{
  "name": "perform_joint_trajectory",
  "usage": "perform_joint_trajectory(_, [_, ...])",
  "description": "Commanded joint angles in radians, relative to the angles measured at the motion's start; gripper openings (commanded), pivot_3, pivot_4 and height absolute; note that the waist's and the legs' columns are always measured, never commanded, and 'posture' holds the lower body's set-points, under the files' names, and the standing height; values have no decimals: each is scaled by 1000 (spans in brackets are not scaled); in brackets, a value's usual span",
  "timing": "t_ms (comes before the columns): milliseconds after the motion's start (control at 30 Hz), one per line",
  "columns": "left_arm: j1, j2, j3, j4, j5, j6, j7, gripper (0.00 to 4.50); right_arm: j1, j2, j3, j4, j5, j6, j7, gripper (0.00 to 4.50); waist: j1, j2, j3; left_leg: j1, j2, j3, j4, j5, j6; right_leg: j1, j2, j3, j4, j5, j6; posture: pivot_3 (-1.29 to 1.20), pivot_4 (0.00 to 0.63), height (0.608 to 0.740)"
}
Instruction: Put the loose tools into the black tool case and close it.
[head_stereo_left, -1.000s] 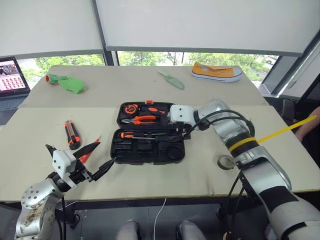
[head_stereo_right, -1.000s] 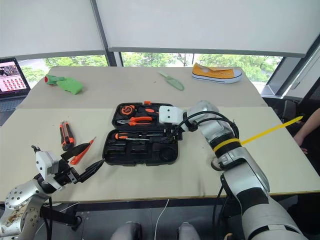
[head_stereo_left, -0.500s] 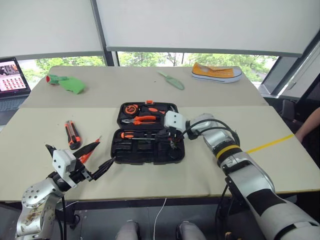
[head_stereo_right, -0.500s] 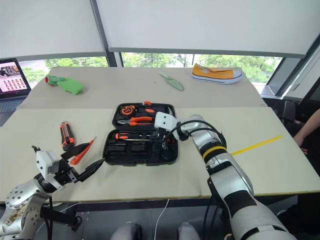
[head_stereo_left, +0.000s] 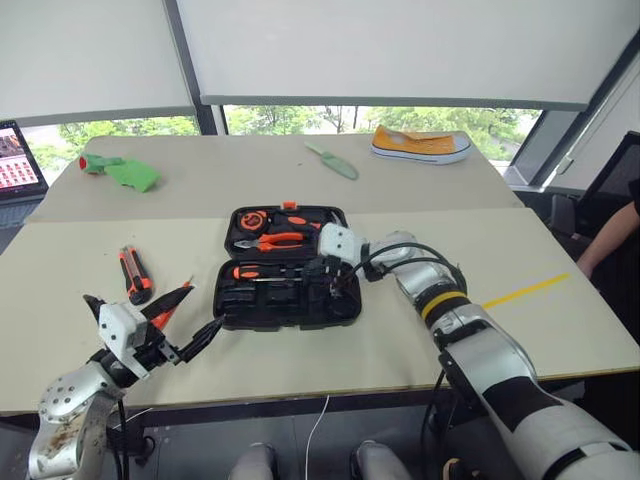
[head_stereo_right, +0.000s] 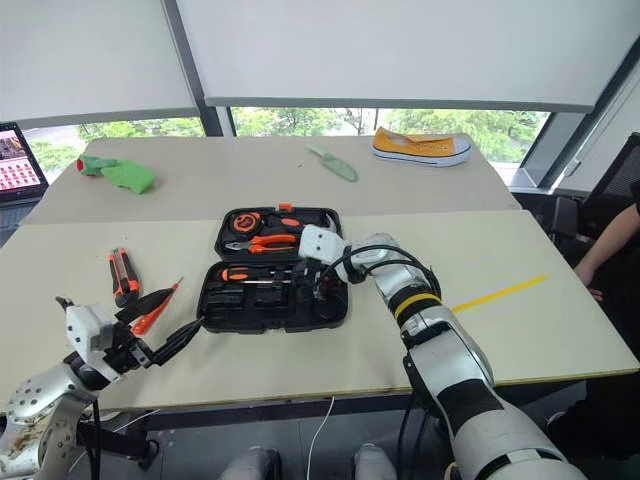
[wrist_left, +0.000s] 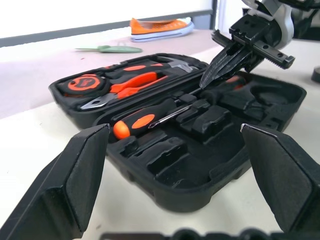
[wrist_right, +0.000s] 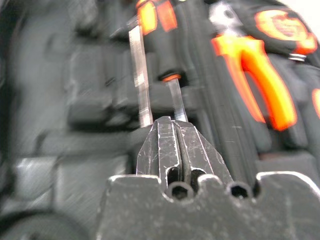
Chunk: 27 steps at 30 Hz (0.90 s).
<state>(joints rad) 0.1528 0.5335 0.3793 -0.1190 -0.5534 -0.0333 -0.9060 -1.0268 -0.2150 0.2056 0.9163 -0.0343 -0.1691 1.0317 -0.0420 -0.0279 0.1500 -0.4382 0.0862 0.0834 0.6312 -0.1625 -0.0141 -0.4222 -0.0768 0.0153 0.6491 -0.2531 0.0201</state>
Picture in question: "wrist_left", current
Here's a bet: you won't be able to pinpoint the black plastic tool case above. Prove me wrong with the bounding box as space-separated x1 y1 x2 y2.
48 52 308 214

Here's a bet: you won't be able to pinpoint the orange black flathead screwdriver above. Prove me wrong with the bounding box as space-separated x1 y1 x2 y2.
112 89 204 140

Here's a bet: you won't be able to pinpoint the green garden trowel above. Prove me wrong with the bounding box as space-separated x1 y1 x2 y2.
74 44 144 55

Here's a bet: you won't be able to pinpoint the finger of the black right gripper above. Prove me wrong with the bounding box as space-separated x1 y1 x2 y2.
199 43 238 90
203 46 252 87

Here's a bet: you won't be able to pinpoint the orange black tape measure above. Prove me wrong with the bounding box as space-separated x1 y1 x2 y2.
55 73 112 99

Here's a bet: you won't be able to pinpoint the orange canvas sneaker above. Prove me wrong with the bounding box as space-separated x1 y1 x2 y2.
129 17 195 43

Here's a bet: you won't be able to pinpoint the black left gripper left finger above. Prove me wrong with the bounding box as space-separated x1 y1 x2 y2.
0 123 112 240

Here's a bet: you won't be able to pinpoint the orange handled pliers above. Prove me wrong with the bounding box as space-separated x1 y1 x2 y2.
79 71 169 111

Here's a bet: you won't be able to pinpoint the hammer with orange black handle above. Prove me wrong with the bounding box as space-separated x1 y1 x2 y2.
103 56 205 75

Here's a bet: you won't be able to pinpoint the orange black Phillips screwdriver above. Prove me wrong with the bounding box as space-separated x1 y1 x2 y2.
148 75 247 130

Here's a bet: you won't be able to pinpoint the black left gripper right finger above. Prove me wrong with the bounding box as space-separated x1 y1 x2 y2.
239 123 320 240

